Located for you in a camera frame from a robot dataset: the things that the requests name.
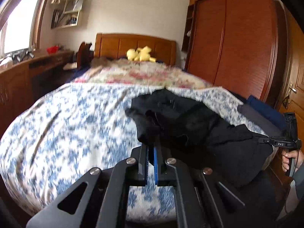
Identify yellow plush toy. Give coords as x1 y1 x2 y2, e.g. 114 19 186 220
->
126 46 156 63

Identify person's right hand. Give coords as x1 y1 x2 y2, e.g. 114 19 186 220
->
282 148 304 172

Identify red floral quilt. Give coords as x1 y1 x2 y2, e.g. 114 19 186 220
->
74 59 214 89

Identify navy folded cloth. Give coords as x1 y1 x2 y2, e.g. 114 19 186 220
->
246 95 288 130

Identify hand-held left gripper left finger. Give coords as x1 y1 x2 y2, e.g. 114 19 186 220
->
26 145 149 228

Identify wooden door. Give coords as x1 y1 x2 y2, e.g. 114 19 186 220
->
273 7 304 152

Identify wooden framed window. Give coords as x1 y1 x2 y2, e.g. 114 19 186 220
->
0 0 51 60

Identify dark wooden chair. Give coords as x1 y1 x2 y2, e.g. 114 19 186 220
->
76 41 93 68

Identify wooden louvred wardrobe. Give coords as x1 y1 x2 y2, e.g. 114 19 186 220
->
182 0 292 110

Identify wooden bed headboard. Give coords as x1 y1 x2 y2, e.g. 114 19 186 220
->
94 33 177 66

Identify white wall shelf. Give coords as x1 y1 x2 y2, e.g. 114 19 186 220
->
50 0 85 29

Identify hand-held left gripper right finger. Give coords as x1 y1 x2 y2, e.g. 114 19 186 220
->
153 145 246 228

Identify person's right forearm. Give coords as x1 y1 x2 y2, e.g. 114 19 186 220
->
292 164 304 202

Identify grey folded cloth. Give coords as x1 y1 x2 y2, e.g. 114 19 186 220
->
237 104 284 136

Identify black metal devices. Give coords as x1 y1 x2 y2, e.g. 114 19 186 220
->
11 49 35 63

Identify black coat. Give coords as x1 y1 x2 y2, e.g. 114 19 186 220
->
125 88 275 188

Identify wooden desk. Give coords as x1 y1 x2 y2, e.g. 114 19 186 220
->
0 50 75 133

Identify blue floral bedspread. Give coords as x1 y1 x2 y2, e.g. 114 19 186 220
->
0 82 271 224

